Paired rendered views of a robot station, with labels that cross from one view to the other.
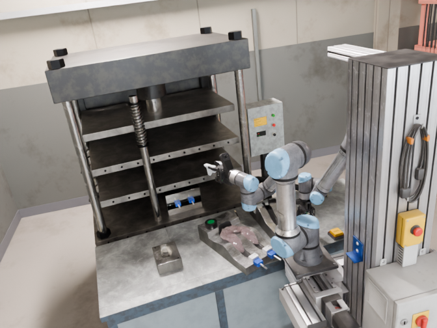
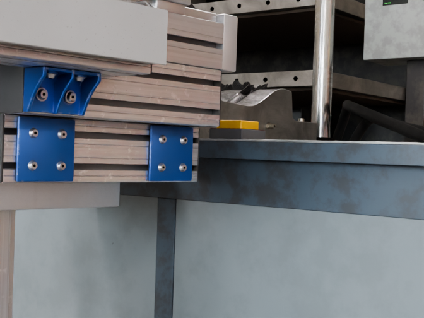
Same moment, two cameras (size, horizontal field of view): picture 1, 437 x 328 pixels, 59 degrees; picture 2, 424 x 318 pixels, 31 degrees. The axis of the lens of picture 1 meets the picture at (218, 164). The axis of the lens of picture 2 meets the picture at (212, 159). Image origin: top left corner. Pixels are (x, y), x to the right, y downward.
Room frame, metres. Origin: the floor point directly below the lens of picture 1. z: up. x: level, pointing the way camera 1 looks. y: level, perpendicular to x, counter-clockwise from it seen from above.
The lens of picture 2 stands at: (1.12, -1.89, 0.77)
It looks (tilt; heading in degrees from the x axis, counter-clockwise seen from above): 0 degrees down; 54
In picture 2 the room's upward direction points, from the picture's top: 2 degrees clockwise
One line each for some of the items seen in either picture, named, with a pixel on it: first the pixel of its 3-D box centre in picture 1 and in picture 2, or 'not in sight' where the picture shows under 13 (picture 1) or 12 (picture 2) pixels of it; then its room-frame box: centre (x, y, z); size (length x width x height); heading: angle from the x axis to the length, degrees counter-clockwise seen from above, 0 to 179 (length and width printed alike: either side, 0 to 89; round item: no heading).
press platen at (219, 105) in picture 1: (153, 110); not in sight; (2.98, 0.45, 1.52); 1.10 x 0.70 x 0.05; 106
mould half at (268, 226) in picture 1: (280, 217); (219, 114); (2.24, -0.38, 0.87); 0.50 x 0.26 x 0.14; 16
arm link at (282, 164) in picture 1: (286, 203); not in sight; (1.50, -0.28, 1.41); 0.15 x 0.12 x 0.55; 126
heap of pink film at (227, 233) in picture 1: (237, 234); not in sight; (2.06, -0.06, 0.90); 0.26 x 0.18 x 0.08; 33
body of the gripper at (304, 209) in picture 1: (305, 206); not in sight; (2.00, -0.49, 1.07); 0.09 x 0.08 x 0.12; 16
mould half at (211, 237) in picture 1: (237, 240); not in sight; (2.06, -0.05, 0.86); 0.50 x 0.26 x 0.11; 33
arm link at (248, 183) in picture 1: (246, 182); not in sight; (1.72, -0.13, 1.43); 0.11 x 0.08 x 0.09; 36
